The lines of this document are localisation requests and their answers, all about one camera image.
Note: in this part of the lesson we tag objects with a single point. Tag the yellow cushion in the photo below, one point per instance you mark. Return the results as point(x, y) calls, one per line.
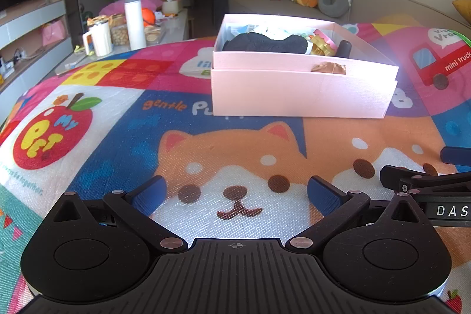
point(463, 10)

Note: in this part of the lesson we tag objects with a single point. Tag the white shelf unit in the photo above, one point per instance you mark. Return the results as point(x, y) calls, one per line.
point(29, 21)

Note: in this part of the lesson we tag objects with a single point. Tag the pink bag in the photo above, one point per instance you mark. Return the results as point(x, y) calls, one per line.
point(53, 33)

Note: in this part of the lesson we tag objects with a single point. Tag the orange plush toy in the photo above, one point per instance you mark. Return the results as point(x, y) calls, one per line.
point(303, 0)

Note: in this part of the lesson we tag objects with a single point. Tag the colourful printed mat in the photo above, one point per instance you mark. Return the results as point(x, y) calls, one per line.
point(128, 152)

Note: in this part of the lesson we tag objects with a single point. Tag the clear snack jar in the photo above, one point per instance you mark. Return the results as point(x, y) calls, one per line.
point(119, 30)

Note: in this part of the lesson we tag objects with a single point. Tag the pink cloth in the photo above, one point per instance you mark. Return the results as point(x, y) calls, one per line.
point(114, 7)

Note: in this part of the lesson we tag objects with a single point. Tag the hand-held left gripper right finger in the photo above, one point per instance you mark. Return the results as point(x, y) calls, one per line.
point(323, 196)

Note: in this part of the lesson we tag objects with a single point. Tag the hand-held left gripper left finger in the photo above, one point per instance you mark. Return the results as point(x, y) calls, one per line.
point(149, 196)

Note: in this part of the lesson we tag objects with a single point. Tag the beige sofa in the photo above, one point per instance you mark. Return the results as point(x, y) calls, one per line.
point(386, 5)

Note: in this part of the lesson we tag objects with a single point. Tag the pink cardboard box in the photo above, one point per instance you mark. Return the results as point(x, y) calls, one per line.
point(294, 89)

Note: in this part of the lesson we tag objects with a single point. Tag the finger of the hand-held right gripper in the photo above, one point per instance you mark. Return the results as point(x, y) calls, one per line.
point(449, 189)
point(458, 155)

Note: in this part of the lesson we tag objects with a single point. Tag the yellow cake cup toy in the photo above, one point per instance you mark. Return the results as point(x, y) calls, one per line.
point(323, 43)

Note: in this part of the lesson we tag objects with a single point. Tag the blue wipes packet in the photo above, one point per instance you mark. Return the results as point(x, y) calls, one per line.
point(241, 30)

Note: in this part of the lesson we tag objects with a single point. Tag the tissue box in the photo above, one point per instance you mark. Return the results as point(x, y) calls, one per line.
point(172, 4)

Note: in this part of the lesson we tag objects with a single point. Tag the orange ball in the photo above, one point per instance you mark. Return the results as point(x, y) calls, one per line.
point(148, 16)

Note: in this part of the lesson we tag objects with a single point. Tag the black plush toy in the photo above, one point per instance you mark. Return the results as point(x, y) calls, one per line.
point(265, 44)

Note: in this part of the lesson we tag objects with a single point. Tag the black tube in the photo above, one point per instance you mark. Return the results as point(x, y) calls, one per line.
point(344, 49)

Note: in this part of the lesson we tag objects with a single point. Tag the white thermos bottle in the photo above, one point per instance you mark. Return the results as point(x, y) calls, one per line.
point(134, 23)

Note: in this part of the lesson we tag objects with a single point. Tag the cream mug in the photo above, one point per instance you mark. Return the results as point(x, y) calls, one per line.
point(101, 40)

